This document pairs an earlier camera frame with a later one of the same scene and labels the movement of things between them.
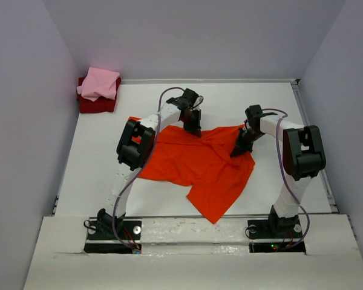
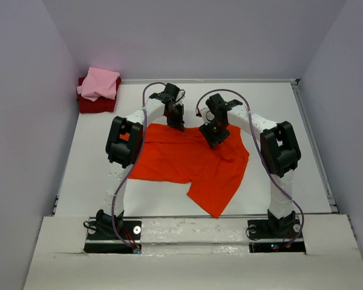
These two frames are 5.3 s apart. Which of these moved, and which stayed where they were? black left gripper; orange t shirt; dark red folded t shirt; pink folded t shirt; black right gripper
Moved: black right gripper; black left gripper
Stayed: orange t shirt; dark red folded t shirt; pink folded t shirt
